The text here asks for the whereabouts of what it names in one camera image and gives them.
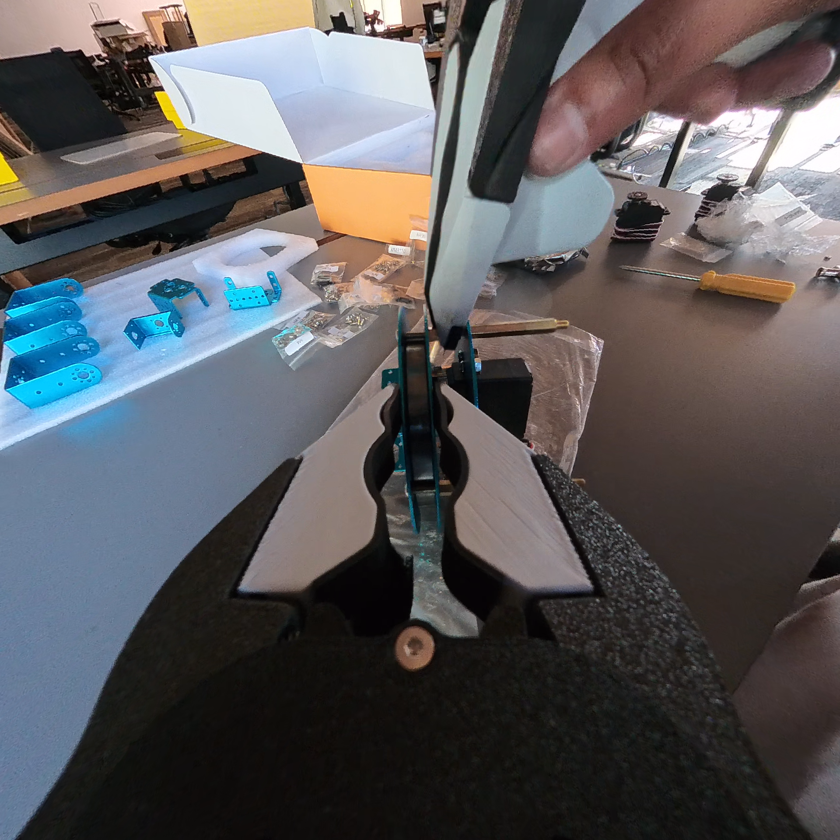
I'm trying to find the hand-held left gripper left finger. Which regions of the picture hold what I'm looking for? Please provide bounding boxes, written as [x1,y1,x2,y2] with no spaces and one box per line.
[236,385,399,599]

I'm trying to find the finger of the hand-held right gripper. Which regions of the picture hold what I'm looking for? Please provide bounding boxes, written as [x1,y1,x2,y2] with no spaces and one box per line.
[424,36,462,306]
[430,10,516,350]

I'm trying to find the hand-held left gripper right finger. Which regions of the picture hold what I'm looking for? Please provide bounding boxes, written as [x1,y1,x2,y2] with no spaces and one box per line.
[440,384,597,598]

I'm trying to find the blue round base assembly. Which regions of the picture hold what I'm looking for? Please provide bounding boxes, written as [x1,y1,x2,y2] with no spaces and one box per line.
[381,308,571,534]

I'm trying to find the grey desk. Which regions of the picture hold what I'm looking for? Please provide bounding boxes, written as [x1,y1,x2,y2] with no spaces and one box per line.
[0,167,840,840]

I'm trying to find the wooden-edged office desk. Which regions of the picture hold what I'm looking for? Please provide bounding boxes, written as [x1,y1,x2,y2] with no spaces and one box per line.
[0,121,309,277]

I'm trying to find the person's right hand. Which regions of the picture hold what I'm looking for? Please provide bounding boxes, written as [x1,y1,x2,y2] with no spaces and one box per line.
[527,0,816,178]

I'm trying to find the orange cardboard box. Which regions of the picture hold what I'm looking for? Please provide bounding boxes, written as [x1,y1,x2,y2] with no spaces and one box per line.
[150,28,437,245]

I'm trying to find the black antistatic bag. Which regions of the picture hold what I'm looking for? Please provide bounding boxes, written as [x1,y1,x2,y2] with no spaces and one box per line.
[521,248,589,271]

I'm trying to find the large clear plastic bag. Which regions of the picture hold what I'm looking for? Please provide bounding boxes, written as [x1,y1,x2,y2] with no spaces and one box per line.
[325,311,606,639]

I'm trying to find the pile of small screw bags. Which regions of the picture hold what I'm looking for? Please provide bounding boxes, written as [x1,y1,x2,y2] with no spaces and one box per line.
[272,213,506,371]

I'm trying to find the black servo motor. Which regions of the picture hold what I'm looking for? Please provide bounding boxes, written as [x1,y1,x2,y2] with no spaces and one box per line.
[610,192,670,244]
[692,174,756,231]

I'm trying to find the white foam sheet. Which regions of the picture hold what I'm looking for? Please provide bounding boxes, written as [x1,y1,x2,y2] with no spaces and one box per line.
[0,259,322,454]

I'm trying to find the white foam cutout piece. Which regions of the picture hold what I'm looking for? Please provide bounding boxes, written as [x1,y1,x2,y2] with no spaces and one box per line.
[192,227,320,280]

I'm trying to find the crumpled clear plastic wrap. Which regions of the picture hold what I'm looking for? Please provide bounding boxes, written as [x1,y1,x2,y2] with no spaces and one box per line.
[696,197,788,258]

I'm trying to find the clear bag with white label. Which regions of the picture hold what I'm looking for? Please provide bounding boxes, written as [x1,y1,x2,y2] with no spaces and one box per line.
[748,182,829,232]

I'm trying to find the clear acrylic plate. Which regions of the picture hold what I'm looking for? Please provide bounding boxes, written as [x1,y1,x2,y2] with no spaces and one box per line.
[61,130,183,166]

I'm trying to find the black slanted board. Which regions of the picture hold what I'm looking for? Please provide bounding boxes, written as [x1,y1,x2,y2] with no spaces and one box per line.
[0,51,129,155]

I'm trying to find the blue long U bracket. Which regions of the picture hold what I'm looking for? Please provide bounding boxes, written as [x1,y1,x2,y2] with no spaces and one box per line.
[223,270,283,309]

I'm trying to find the blue small bracket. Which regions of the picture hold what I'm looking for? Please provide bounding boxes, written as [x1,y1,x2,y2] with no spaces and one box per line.
[123,310,186,352]

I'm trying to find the blue multi-hole bracket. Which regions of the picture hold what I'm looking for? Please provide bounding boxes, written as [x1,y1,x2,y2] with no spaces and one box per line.
[147,277,211,309]

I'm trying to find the yellow-handled screwdriver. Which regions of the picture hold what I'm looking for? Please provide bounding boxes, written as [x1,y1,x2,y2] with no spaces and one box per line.
[620,264,797,304]

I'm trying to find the blue round-end side bracket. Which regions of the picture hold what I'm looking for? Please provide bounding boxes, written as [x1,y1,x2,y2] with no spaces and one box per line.
[5,363,102,409]
[5,338,99,378]
[3,298,83,336]
[3,320,89,355]
[7,279,83,309]

